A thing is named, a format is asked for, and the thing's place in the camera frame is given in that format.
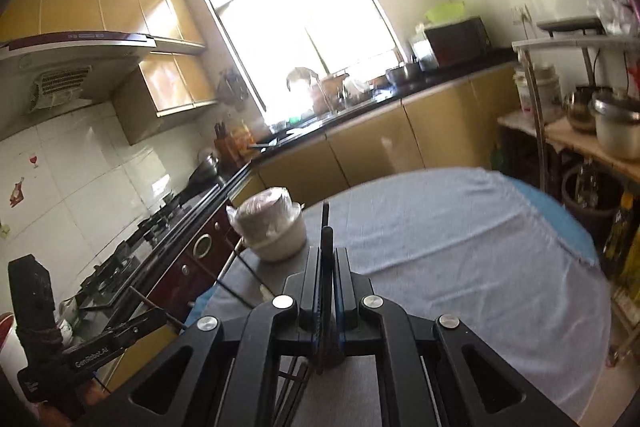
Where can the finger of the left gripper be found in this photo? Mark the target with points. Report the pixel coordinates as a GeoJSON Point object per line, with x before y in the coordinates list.
{"type": "Point", "coordinates": [128, 333]}

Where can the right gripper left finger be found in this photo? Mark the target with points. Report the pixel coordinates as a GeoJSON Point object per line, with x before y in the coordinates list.
{"type": "Point", "coordinates": [223, 373]}

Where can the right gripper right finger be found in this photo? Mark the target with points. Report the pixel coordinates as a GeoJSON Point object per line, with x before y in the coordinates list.
{"type": "Point", "coordinates": [432, 372]}

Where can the black chopstick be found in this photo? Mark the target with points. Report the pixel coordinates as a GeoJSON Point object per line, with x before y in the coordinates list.
{"type": "Point", "coordinates": [234, 294]}
{"type": "Point", "coordinates": [254, 274]}
{"type": "Point", "coordinates": [327, 338]}
{"type": "Point", "coordinates": [293, 378]}

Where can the white red appliance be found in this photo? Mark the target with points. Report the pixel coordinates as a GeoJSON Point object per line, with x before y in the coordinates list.
{"type": "Point", "coordinates": [12, 355]}

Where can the gas stove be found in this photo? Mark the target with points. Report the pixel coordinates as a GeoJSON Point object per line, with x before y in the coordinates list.
{"type": "Point", "coordinates": [104, 286]}

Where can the grey table cloth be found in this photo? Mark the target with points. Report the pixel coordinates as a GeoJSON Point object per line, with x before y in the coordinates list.
{"type": "Point", "coordinates": [506, 259]}

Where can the white stacked bowls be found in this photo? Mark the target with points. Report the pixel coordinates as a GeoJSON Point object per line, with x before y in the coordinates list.
{"type": "Point", "coordinates": [270, 224]}

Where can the knife block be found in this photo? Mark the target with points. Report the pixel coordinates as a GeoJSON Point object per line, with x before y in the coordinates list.
{"type": "Point", "coordinates": [226, 146]}

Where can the range hood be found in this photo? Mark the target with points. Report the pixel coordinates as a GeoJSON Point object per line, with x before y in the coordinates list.
{"type": "Point", "coordinates": [48, 75]}

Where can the white rice cooker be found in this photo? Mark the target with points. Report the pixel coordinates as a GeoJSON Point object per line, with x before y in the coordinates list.
{"type": "Point", "coordinates": [548, 88]}

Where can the steel kettle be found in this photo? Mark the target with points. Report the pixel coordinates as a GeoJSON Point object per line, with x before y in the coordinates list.
{"type": "Point", "coordinates": [576, 109]}

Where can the steel bowl on counter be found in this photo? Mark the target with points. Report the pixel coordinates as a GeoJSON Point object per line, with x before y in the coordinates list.
{"type": "Point", "coordinates": [403, 74]}

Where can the sink faucet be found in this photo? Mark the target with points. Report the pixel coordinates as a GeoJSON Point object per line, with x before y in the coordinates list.
{"type": "Point", "coordinates": [304, 84]}

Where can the steel cooking pot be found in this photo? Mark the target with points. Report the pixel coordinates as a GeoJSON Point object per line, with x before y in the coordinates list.
{"type": "Point", "coordinates": [617, 124]}

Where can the metal storage rack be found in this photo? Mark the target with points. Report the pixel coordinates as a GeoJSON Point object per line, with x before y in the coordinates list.
{"type": "Point", "coordinates": [574, 33]}

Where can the black microwave oven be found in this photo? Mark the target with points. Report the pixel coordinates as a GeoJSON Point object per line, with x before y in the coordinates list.
{"type": "Point", "coordinates": [456, 42]}

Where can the green plastic basin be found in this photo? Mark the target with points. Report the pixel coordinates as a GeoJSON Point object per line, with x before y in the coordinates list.
{"type": "Point", "coordinates": [446, 12]}

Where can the yellow wall cabinet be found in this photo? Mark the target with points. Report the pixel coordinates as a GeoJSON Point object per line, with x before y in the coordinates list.
{"type": "Point", "coordinates": [169, 86]}

